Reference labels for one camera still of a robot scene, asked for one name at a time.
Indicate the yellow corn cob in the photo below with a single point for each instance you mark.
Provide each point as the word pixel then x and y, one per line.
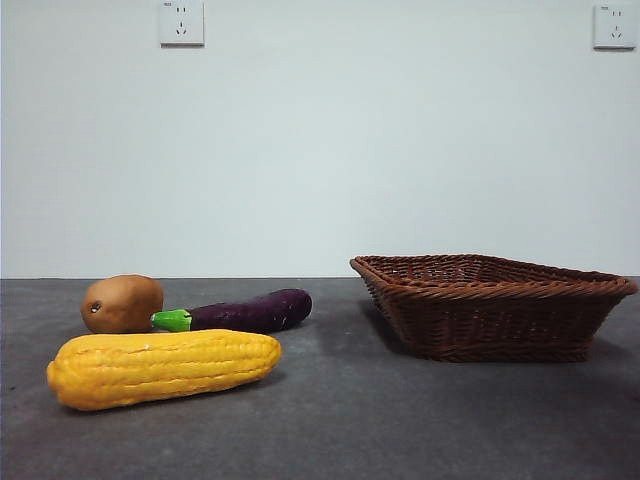
pixel 165 370

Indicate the white wall socket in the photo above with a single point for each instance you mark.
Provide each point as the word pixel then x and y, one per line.
pixel 614 27
pixel 182 25

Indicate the purple eggplant green stem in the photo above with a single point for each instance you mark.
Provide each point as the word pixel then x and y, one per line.
pixel 250 312

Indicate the brown potato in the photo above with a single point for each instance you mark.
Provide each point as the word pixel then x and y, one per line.
pixel 122 302

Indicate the brown wicker basket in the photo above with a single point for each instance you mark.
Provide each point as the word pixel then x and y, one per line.
pixel 480 320

